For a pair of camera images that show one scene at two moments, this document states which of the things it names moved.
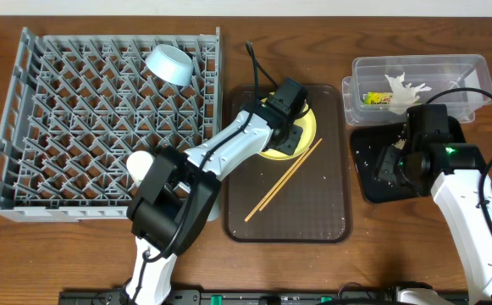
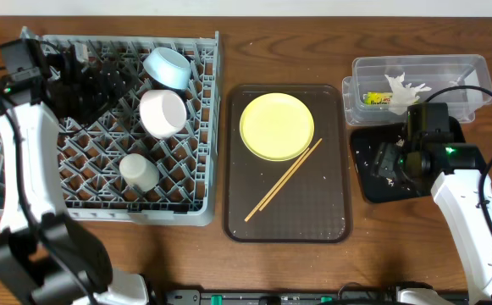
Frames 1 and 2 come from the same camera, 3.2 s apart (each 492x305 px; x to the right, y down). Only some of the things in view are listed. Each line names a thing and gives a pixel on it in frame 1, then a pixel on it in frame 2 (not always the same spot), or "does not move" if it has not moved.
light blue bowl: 170,64 does not move
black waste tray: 378,151 does not move
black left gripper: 290,138 -> 91,79
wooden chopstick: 290,174 does not move
